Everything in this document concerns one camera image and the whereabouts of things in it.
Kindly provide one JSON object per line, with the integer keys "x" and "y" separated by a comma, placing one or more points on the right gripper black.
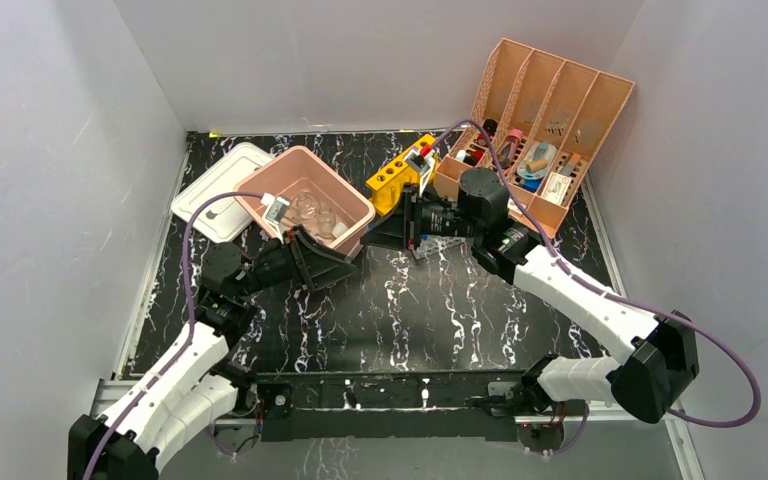
{"x": 393, "y": 231}

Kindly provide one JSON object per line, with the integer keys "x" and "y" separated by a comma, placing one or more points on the clear glass bottle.
{"x": 325, "y": 222}

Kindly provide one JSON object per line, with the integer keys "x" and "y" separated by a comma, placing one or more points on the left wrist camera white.
{"x": 275, "y": 210}

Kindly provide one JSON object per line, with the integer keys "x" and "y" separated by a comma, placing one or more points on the pink desk organizer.
{"x": 550, "y": 99}

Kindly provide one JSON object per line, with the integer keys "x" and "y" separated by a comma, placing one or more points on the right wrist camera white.
{"x": 423, "y": 164}

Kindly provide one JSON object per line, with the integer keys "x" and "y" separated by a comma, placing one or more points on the white bin lid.
{"x": 224, "y": 220}

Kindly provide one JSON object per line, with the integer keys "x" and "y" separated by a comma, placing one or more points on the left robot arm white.
{"x": 194, "y": 383}

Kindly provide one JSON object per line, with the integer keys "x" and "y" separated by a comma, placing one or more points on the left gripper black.
{"x": 311, "y": 262}

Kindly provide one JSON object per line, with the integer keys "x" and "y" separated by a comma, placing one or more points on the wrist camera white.
{"x": 275, "y": 210}
{"x": 423, "y": 164}

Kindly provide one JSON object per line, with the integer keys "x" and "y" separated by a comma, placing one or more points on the yellow test tube rack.
{"x": 386, "y": 184}

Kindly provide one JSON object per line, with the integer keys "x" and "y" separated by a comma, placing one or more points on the clear acrylic tube rack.
{"x": 431, "y": 245}

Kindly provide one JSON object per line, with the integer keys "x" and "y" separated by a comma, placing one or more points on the pink plastic bin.
{"x": 320, "y": 200}

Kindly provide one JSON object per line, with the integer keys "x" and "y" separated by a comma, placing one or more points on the red black bottle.
{"x": 475, "y": 149}

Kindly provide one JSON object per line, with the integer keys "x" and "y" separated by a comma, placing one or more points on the white label box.
{"x": 556, "y": 188}

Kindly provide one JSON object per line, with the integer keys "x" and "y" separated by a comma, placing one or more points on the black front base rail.
{"x": 415, "y": 404}

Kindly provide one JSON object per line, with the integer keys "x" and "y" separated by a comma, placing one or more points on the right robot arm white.
{"x": 650, "y": 358}

